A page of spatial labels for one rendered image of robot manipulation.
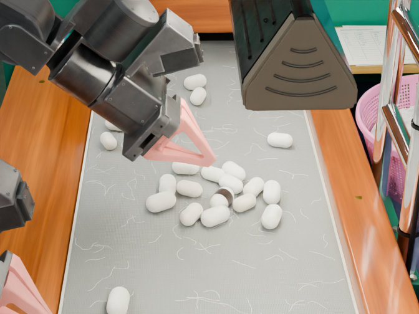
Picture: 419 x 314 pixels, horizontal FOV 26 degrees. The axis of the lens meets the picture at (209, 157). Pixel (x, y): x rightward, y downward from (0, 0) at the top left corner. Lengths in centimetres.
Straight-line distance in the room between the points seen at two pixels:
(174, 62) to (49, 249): 24
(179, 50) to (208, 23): 46
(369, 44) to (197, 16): 26
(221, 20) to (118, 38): 49
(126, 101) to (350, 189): 29
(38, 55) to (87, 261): 23
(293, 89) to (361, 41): 79
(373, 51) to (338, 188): 37
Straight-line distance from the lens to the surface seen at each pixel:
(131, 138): 97
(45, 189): 107
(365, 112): 127
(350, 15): 147
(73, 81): 94
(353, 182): 108
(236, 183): 108
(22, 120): 122
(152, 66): 94
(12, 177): 74
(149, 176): 113
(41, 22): 93
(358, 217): 102
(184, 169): 112
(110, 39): 92
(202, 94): 129
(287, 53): 62
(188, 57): 94
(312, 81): 63
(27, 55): 93
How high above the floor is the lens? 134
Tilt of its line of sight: 31 degrees down
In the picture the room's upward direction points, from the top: straight up
